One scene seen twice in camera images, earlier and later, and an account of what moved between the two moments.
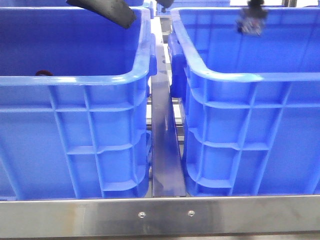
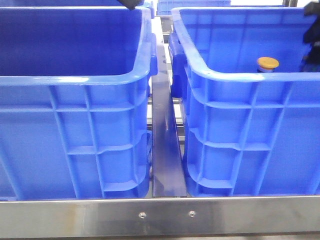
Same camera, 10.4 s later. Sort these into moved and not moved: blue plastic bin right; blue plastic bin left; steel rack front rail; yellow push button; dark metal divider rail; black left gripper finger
Moved: yellow push button; black left gripper finger
Not moved: blue plastic bin right; blue plastic bin left; steel rack front rail; dark metal divider rail
